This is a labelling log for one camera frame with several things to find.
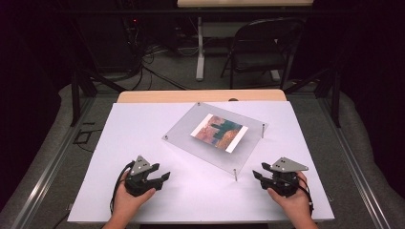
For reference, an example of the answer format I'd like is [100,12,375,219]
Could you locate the person's left hand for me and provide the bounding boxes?
[112,171,158,221]

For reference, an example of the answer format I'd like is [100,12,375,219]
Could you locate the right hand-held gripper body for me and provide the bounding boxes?
[260,156,309,198]

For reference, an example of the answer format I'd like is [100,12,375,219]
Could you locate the aluminium floor rail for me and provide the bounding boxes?
[318,94,394,229]
[11,94,96,229]

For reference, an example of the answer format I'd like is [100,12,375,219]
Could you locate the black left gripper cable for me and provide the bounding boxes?
[109,160,137,216]

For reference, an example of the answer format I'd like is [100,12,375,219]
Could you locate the white-legged table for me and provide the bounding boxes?
[176,0,315,82]

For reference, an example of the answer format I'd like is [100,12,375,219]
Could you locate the bundle of black floor cables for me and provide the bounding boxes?
[125,17,199,92]

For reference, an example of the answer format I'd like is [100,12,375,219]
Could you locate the clear acrylic photo frame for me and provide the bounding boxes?
[161,101,269,183]

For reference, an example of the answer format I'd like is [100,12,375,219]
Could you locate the white table mat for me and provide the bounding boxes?
[67,100,335,224]

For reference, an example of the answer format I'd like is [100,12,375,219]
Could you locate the black metal stand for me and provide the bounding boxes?
[70,67,129,128]
[284,67,342,129]

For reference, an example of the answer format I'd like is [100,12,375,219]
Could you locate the person's right hand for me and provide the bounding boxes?
[266,171,315,222]

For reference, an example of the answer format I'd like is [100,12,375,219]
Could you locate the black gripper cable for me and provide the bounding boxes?
[109,160,137,216]
[297,176,315,218]

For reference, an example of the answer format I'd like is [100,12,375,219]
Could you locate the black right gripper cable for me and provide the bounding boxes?
[297,176,315,218]

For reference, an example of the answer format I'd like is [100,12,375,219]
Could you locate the colourful photo with white borders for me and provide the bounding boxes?
[190,113,249,155]

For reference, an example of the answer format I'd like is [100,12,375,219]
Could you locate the black folding chair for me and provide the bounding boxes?
[220,17,308,91]

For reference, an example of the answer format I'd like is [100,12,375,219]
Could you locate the dark computer tower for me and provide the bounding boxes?
[92,13,139,73]

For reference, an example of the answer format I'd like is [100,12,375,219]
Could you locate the black metal crossbar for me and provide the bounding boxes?
[56,7,354,16]

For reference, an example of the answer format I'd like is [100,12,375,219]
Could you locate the light wooden table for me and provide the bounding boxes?
[117,89,288,104]

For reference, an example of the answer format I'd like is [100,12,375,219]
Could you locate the black floor bracket with cable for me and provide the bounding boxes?
[73,121,103,153]

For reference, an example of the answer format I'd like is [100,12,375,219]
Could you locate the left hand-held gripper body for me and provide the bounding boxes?
[124,155,164,198]

